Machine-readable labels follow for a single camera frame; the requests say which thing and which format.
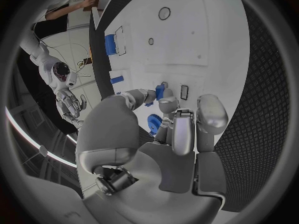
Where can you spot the person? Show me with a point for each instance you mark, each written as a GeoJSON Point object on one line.
{"type": "Point", "coordinates": [58, 15]}

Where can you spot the white task board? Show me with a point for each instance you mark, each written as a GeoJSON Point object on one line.
{"type": "Point", "coordinates": [177, 63]}

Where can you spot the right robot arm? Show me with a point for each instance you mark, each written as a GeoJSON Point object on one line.
{"type": "Point", "coordinates": [46, 67]}

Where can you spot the ridged blue block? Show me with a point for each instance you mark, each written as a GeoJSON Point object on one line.
{"type": "Point", "coordinates": [109, 44]}

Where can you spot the blue cylinder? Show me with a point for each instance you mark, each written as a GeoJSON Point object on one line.
{"type": "Point", "coordinates": [116, 79]}

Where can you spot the blue peg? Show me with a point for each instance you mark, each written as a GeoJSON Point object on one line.
{"type": "Point", "coordinates": [148, 104]}

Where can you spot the blue gear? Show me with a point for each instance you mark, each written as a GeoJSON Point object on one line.
{"type": "Point", "coordinates": [153, 122]}

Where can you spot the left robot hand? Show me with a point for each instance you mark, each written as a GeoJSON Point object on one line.
{"type": "Point", "coordinates": [112, 127]}

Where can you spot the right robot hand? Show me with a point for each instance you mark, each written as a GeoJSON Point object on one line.
{"type": "Point", "coordinates": [70, 104]}

